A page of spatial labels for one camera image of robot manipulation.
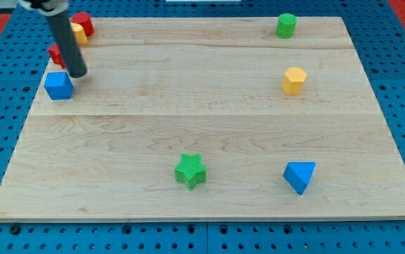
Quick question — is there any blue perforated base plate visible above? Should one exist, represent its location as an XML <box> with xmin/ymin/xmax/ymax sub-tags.
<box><xmin>0</xmin><ymin>0</ymin><xmax>405</xmax><ymax>253</ymax></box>

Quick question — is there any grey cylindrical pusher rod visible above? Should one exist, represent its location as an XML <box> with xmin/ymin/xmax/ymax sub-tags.
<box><xmin>46</xmin><ymin>11</ymin><xmax>87</xmax><ymax>78</ymax></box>

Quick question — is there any red cylinder block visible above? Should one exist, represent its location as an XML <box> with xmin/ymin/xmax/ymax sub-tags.
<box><xmin>71</xmin><ymin>11</ymin><xmax>95</xmax><ymax>37</ymax></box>

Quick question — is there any red block behind rod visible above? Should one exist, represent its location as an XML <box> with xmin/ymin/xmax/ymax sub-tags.
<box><xmin>47</xmin><ymin>43</ymin><xmax>66</xmax><ymax>69</ymax></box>

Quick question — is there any green cylinder block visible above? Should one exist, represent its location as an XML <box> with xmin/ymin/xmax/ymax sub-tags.
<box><xmin>275</xmin><ymin>13</ymin><xmax>297</xmax><ymax>39</ymax></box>

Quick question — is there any white and black rod mount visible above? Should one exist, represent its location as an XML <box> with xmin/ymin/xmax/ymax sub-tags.
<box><xmin>18</xmin><ymin>0</ymin><xmax>69</xmax><ymax>16</ymax></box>

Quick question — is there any blue cube block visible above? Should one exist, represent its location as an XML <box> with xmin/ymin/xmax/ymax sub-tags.
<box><xmin>44</xmin><ymin>72</ymin><xmax>73</xmax><ymax>100</ymax></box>

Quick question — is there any yellow hexagon block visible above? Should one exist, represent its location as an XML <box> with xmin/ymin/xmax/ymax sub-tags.
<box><xmin>281</xmin><ymin>67</ymin><xmax>308</xmax><ymax>95</ymax></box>

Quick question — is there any green star block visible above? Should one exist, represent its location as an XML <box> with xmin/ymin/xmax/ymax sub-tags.
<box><xmin>174</xmin><ymin>153</ymin><xmax>207</xmax><ymax>191</ymax></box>

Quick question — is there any blue triangle block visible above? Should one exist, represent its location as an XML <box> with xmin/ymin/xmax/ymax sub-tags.
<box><xmin>283</xmin><ymin>162</ymin><xmax>316</xmax><ymax>195</ymax></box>

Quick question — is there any wooden board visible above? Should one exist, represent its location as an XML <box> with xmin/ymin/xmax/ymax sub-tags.
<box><xmin>0</xmin><ymin>17</ymin><xmax>405</xmax><ymax>223</ymax></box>

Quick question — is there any yellow cylinder block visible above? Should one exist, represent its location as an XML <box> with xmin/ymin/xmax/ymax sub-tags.
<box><xmin>71</xmin><ymin>23</ymin><xmax>88</xmax><ymax>45</ymax></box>

